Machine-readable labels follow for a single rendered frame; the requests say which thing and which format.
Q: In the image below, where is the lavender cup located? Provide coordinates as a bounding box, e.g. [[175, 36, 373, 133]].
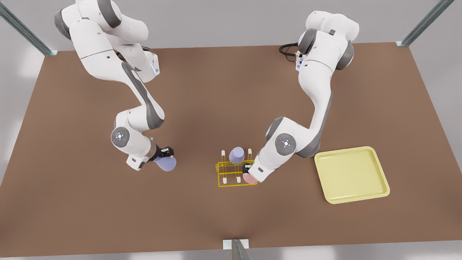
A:
[[155, 156, 177, 172], [229, 146, 245, 165]]

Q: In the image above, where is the pale yellow tray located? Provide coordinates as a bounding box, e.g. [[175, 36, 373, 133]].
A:
[[314, 146, 391, 204]]

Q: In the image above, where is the yellow wire cup rack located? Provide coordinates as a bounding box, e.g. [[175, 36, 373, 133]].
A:
[[216, 149, 259, 187]]

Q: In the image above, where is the silver frame post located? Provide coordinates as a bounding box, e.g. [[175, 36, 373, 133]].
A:
[[0, 3, 58, 57], [223, 239, 250, 260], [396, 0, 454, 47]]

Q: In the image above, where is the black cable loop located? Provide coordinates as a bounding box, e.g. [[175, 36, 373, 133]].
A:
[[279, 43, 300, 62]]

